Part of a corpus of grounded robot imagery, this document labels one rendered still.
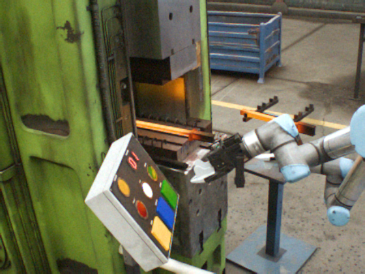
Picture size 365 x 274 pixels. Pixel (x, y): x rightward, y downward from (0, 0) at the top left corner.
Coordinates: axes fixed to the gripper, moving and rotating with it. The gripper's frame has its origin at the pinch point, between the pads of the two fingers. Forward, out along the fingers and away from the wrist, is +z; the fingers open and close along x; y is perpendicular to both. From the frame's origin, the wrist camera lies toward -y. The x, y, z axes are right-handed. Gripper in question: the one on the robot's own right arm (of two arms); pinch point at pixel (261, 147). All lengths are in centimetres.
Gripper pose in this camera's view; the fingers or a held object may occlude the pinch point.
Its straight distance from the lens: 173.3
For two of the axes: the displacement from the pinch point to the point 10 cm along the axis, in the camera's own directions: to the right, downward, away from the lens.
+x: 5.0, -4.1, 7.6
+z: -8.6, -1.7, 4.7
